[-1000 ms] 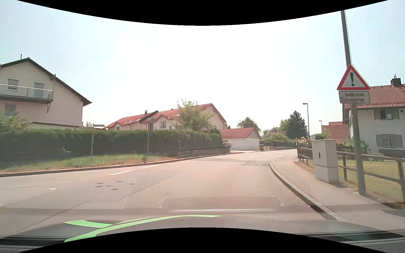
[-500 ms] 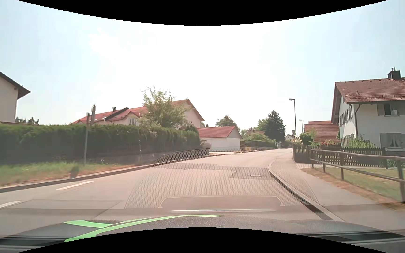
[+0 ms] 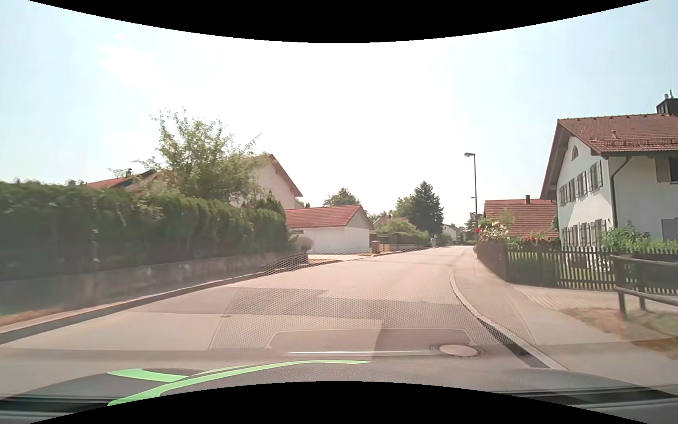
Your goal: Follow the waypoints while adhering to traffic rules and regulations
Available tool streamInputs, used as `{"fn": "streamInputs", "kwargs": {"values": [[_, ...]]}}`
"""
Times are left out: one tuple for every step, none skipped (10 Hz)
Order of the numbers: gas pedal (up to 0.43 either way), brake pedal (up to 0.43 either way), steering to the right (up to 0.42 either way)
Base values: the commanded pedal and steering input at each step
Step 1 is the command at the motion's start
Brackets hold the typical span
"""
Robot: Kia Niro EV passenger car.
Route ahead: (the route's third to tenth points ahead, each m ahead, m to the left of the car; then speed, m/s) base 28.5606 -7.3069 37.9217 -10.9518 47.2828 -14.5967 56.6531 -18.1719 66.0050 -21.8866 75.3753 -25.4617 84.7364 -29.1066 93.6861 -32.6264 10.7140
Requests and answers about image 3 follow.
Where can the car's own bonnet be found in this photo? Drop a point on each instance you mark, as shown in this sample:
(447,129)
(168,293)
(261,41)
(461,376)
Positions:
(327,377)

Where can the cream house behind tree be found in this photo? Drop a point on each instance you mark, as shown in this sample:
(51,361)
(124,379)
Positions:
(277,182)

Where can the low grey concrete wall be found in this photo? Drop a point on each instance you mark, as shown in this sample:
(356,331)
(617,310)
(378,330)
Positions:
(139,280)

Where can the distant white house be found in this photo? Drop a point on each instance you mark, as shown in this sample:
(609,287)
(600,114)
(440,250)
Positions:
(451,231)

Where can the grey paved pavement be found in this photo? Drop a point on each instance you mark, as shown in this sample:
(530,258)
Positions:
(527,318)

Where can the round green tree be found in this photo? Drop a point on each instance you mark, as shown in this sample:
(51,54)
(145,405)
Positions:
(342,198)

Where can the dark wooden picket fence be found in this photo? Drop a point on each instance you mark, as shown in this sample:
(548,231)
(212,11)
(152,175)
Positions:
(557,265)

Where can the red-roofed low building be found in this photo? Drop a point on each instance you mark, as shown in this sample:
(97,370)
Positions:
(521,216)

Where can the grey lamp post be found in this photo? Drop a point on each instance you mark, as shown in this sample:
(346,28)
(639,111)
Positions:
(474,194)

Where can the white house with red roof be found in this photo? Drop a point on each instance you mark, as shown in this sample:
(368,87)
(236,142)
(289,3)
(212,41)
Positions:
(639,194)

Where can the narrow verge strip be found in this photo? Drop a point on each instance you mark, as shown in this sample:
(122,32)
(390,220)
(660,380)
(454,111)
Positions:
(33,327)

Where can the green bush behind fence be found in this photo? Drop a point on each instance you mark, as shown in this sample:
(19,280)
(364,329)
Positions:
(633,238)

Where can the dark conifer tree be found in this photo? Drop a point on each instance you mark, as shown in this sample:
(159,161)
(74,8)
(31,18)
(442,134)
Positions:
(427,209)

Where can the grey asphalt road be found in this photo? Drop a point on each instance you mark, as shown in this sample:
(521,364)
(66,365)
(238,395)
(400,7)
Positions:
(374,288)

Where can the flowering bushes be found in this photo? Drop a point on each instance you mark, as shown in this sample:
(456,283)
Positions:
(492,231)

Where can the wooden rail barrier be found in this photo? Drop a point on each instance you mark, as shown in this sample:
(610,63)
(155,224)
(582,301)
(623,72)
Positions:
(662,282)

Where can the tall green hedge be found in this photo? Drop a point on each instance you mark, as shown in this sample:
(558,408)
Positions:
(80,224)

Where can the dry grass patch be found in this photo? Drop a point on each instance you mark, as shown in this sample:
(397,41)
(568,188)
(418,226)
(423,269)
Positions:
(657,330)

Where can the white garage with red roof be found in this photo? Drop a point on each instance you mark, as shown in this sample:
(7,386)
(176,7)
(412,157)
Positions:
(333,229)

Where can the leafy green tree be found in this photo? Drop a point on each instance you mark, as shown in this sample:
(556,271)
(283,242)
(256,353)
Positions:
(203,159)

